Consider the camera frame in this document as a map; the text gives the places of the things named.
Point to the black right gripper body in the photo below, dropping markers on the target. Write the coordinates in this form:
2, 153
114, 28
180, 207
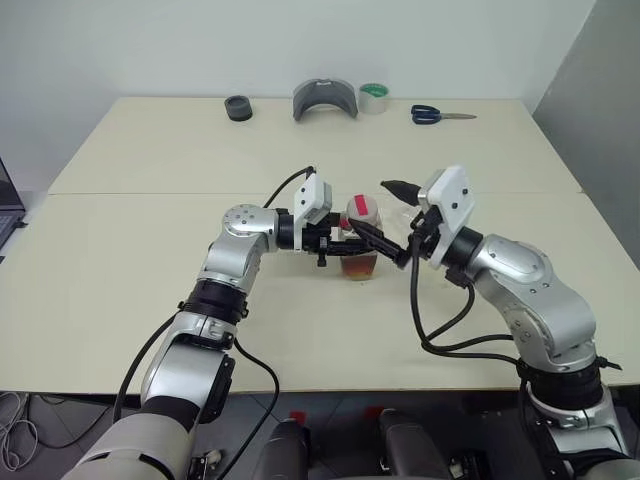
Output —
425, 235

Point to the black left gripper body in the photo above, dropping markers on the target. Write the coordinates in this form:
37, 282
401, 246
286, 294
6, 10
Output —
320, 240

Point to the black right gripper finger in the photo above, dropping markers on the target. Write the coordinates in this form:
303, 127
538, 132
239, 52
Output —
385, 247
402, 190

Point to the clear plastic drink bottle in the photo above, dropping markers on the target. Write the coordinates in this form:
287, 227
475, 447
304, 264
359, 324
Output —
357, 265

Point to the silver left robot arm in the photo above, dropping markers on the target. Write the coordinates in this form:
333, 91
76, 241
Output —
240, 250

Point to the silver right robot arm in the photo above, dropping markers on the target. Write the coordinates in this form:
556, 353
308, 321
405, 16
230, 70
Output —
530, 295

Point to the tape roll with green core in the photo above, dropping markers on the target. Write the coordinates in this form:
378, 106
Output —
372, 102

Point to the grey curved visor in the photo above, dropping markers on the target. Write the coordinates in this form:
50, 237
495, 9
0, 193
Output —
325, 92

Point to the red floor marker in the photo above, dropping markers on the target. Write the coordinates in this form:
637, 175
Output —
374, 411
298, 416

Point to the dark rounded shape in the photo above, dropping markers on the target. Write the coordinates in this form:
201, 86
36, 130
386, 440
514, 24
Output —
287, 450
410, 445

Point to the small white floor object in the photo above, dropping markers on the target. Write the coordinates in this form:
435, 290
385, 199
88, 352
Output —
215, 456

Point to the grey laptop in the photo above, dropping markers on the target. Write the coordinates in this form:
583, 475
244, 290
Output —
7, 210

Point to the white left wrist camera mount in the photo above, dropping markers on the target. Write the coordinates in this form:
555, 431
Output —
312, 195

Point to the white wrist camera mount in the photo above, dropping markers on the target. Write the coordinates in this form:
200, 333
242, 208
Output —
312, 195
452, 195

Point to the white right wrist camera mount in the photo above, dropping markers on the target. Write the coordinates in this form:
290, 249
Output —
452, 195

